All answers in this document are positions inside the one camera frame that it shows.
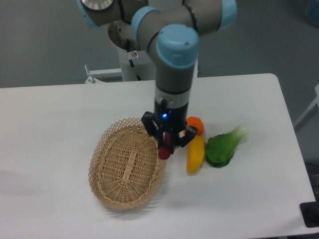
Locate white metal mounting frame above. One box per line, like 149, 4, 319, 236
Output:
84, 65, 123, 84

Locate yellow mango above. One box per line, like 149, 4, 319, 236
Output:
186, 135, 205, 175

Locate green bok choy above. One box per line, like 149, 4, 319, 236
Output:
205, 125, 248, 168

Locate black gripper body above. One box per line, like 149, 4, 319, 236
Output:
153, 102, 187, 147

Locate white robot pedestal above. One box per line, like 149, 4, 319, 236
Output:
117, 48, 156, 82

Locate purple sweet potato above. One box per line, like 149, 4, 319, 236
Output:
159, 132, 172, 160

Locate woven wicker basket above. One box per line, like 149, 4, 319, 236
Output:
88, 118, 166, 210

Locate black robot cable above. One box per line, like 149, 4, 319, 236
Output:
126, 39, 142, 82

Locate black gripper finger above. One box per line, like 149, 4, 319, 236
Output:
169, 126, 197, 154
142, 112, 164, 149

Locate orange tangerine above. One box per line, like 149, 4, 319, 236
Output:
186, 116, 204, 135

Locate black box at table edge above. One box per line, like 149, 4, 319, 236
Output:
300, 202, 319, 228

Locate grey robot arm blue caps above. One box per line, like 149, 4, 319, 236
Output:
77, 0, 237, 159

